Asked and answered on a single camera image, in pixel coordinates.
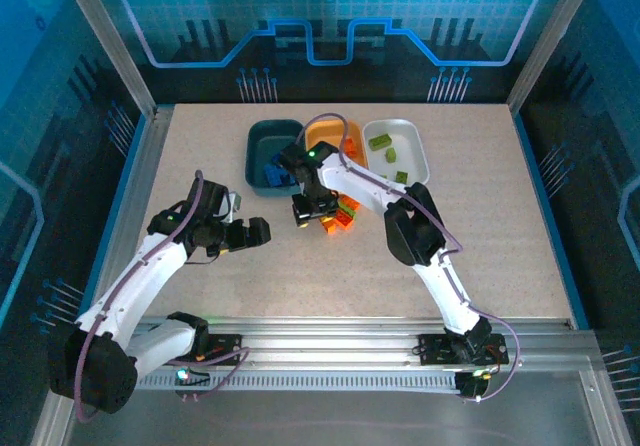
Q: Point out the right aluminium frame post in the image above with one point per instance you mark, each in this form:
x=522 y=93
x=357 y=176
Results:
x=542 y=41

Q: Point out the orange plastic container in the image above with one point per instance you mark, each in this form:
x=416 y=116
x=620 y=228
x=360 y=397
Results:
x=325 y=133

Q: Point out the aluminium side frame rail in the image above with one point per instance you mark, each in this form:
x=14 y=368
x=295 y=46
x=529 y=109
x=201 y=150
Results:
x=132 y=191

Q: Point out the long blue lego brick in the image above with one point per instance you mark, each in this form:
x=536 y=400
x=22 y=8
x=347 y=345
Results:
x=272 y=175

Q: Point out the white plastic container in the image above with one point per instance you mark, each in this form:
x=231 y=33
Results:
x=412 y=138

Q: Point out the orange lego brick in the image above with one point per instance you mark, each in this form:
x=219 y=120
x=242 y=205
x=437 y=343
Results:
x=327 y=226
x=346 y=223
x=353 y=153
x=349 y=142

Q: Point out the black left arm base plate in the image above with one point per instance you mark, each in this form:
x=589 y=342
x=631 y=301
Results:
x=230 y=348

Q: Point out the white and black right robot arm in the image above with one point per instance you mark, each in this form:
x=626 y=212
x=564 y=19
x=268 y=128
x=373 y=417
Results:
x=360 y=176

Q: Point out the grey metal front panel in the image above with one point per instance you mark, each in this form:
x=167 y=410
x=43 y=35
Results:
x=325 y=416

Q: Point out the left aluminium frame post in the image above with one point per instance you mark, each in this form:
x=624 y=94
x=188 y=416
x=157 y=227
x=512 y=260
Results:
x=110 y=41

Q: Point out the dark teal plastic container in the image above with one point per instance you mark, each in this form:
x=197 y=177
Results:
x=262 y=141

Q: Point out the aluminium front frame rail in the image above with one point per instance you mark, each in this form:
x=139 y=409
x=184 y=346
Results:
x=325 y=341

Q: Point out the aluminium frame post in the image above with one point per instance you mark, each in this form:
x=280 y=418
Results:
x=110 y=41
x=542 y=41

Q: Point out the large orange lego plate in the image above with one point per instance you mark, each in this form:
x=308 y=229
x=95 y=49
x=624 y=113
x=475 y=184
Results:
x=350 y=202

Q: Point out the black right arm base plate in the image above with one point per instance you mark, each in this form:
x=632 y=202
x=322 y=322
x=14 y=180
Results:
x=435 y=348

